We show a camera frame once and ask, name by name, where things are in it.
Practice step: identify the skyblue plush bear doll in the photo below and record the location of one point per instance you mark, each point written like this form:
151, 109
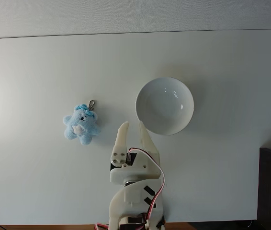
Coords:
80, 125

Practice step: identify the white ceramic bowl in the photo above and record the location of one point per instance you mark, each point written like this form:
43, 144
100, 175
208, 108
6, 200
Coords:
164, 106

